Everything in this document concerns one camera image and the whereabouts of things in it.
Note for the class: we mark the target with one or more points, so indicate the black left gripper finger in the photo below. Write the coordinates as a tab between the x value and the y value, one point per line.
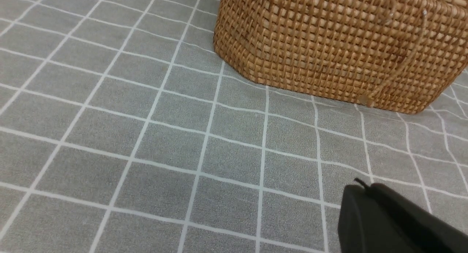
377	219

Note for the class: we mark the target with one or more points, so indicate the woven rattan basket green lining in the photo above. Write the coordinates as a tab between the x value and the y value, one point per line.
395	55

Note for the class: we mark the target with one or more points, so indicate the grey checked tablecloth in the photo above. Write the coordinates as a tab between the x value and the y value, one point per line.
123	132

